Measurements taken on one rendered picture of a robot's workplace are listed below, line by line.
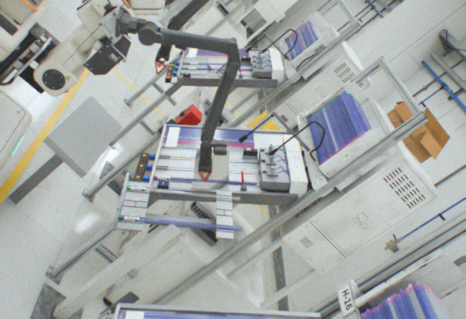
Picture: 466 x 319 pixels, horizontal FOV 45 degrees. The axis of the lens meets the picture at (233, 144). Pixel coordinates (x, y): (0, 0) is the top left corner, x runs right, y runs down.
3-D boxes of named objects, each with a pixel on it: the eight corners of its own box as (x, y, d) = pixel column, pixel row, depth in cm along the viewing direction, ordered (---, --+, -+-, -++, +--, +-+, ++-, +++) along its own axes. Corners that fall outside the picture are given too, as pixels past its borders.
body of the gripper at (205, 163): (212, 162, 272) (213, 148, 268) (211, 173, 263) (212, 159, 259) (199, 161, 272) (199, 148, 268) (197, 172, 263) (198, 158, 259)
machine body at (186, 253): (96, 302, 294) (179, 239, 275) (121, 224, 356) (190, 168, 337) (182, 367, 317) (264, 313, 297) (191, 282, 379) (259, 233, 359)
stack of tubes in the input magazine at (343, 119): (319, 164, 259) (366, 130, 251) (306, 118, 304) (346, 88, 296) (335, 182, 263) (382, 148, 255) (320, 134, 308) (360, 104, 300)
